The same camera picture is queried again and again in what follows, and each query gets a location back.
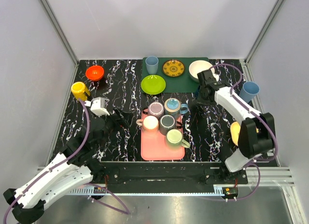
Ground light green mug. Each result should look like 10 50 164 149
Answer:
166 129 190 150

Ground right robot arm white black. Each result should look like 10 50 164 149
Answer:
197 70 278 184

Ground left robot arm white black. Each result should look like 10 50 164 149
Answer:
3 108 133 224

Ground pink mug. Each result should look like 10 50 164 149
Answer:
136 115 159 132

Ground purple mug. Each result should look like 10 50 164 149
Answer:
148 102 164 118

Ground light blue mug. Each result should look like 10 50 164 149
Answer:
164 98 189 119

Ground yellow mug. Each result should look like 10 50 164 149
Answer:
70 82 90 101

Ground grey mug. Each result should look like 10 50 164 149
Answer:
159 115 182 136

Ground white bowl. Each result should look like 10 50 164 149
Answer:
189 60 212 83

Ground dark green mat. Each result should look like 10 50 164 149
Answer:
141 57 209 93

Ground yellow patterned plate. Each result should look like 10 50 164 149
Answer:
162 59 185 77

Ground blue cup at right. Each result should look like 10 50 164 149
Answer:
239 82 260 103

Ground pink tray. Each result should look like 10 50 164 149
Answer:
141 114 185 161

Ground lime green plate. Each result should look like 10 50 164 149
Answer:
141 75 166 95

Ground yellow orange bowl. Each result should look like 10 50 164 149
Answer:
230 122 260 146

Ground red bowl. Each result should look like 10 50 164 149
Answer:
85 66 104 81

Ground blue cup on mat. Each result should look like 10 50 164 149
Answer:
145 56 159 75

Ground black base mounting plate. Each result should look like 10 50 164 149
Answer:
101 161 248 185

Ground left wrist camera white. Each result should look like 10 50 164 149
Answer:
84 97 110 117

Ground right aluminium frame post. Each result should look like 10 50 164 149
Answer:
245 0 290 64

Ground aluminium frame post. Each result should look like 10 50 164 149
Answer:
245 0 290 64
35 0 79 65

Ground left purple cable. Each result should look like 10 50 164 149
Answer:
4 99 132 220

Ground front aluminium rail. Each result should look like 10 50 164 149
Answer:
68 181 237 196

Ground left aluminium frame post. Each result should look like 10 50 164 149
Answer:
35 0 79 65

